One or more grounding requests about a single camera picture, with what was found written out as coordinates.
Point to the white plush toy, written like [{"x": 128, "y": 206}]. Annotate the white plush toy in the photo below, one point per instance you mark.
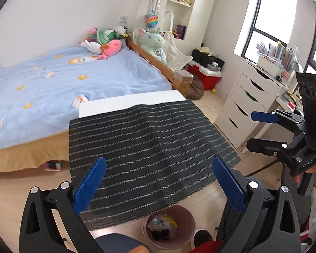
[{"x": 93, "y": 47}]

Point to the white table board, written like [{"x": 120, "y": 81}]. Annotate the white table board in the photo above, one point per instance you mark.
[{"x": 107, "y": 105}]

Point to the large mint plush cat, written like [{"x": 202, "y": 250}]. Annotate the large mint plush cat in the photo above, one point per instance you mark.
[{"x": 153, "y": 44}]

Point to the blue blanket bed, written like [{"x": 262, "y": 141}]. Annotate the blue blanket bed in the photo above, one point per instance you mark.
[{"x": 39, "y": 98}]

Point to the yellow plastic toy strip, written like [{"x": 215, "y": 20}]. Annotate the yellow plastic toy strip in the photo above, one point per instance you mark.
[{"x": 170, "y": 219}]

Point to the rainbow bag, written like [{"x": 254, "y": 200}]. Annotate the rainbow bag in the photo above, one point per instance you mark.
[{"x": 151, "y": 21}]

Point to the pink trash bin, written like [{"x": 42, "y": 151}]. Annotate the pink trash bin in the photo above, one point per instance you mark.
[{"x": 163, "y": 235}]

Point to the black storage box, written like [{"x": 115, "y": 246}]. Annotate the black storage box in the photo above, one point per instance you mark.
[{"x": 205, "y": 59}]

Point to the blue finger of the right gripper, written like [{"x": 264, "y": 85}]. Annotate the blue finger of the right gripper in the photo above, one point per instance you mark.
[
  {"x": 270, "y": 148},
  {"x": 290, "y": 121}
]

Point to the pink whale plush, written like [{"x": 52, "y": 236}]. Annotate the pink whale plush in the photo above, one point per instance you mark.
[{"x": 110, "y": 49}]

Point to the red slipper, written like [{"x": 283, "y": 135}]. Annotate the red slipper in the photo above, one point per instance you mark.
[{"x": 210, "y": 246}]

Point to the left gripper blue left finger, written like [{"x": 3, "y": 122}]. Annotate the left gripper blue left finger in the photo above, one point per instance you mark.
[{"x": 86, "y": 186}]

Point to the stack of books papers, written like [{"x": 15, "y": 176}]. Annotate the stack of books papers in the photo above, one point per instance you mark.
[{"x": 281, "y": 56}]

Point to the brown bean bag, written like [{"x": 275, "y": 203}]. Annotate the brown bean bag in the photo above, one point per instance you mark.
[{"x": 196, "y": 89}]

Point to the red cooler box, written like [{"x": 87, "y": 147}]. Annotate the red cooler box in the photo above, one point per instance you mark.
[{"x": 209, "y": 78}]

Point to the white drawer cabinet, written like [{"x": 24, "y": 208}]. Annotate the white drawer cabinet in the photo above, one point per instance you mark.
[{"x": 255, "y": 90}]

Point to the green striped plush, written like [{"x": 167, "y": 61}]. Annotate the green striped plush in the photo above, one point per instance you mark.
[{"x": 105, "y": 36}]

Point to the wooden bed frame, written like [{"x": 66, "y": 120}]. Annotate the wooden bed frame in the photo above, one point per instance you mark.
[{"x": 181, "y": 85}]

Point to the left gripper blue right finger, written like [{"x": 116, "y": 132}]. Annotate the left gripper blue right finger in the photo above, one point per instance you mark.
[{"x": 229, "y": 184}]

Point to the black striped mat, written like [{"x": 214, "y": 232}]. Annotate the black striped mat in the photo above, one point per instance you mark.
[{"x": 156, "y": 156}]

